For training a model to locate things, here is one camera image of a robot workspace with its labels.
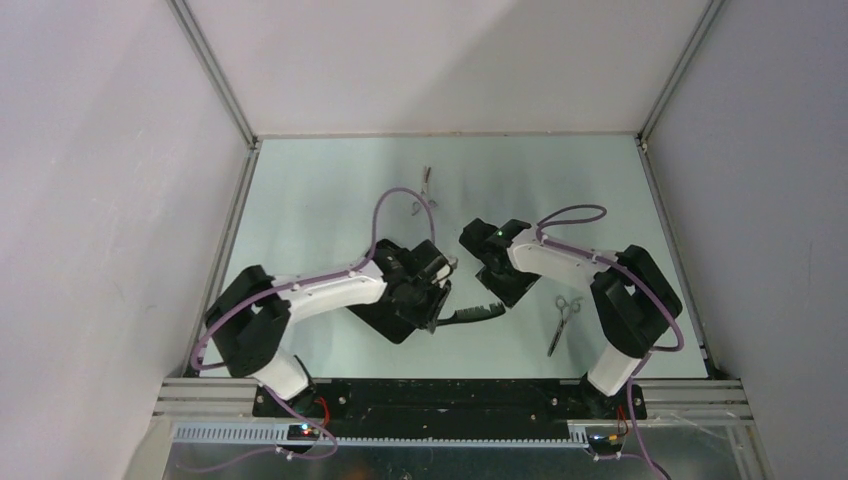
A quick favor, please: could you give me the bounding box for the black zippered tool case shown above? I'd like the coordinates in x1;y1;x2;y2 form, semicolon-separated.
347;288;450;344

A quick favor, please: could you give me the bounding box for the black handled styling comb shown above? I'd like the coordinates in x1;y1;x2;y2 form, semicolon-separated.
435;302;507;327

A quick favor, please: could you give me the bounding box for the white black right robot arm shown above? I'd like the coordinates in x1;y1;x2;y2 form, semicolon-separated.
459;218;685;418

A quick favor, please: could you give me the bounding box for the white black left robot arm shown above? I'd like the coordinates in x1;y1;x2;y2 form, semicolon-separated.
204;239;457;417

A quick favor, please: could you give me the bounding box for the silver thinning scissors far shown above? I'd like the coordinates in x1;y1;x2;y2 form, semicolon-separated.
411;166;438;216

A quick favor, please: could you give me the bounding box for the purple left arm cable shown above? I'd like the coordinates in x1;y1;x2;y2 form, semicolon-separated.
175;187;439;475

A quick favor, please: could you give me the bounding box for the aluminium front frame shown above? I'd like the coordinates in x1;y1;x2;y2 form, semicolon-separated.
153;378;757;453

